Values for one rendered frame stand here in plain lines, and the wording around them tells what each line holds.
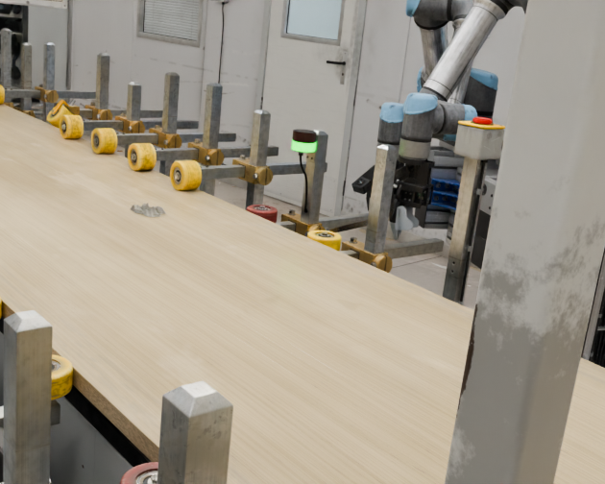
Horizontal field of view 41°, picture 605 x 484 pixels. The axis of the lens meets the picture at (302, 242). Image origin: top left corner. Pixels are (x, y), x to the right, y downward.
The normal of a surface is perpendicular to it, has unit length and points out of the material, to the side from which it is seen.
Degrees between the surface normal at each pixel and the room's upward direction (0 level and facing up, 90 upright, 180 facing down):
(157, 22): 90
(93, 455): 90
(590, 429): 0
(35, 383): 90
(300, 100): 90
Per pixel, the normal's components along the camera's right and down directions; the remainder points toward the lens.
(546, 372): 0.62, 0.28
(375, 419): 0.11, -0.95
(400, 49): -0.70, 0.13
